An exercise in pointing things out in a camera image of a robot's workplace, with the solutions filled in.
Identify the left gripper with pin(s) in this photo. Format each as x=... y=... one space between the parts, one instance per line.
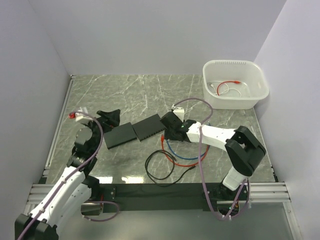
x=109 y=120

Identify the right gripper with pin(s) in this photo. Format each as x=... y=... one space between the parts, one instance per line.
x=168 y=135

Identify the black network switch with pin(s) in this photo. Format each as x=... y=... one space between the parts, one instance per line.
x=148 y=127

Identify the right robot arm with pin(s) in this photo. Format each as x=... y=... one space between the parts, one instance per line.
x=244 y=150

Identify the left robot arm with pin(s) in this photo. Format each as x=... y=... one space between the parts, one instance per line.
x=75 y=186

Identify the black flat box left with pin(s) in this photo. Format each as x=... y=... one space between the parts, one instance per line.
x=119 y=135

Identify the white plastic basin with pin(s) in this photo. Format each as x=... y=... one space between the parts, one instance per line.
x=233 y=84

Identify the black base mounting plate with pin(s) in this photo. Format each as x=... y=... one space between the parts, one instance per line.
x=151 y=197

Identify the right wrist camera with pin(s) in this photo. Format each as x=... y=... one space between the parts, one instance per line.
x=178 y=111

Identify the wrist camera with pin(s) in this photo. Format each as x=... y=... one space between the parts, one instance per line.
x=78 y=115
x=178 y=111

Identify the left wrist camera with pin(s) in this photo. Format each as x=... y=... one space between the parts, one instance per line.
x=78 y=115

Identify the aluminium frame rail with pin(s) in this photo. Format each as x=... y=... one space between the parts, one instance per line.
x=260 y=192

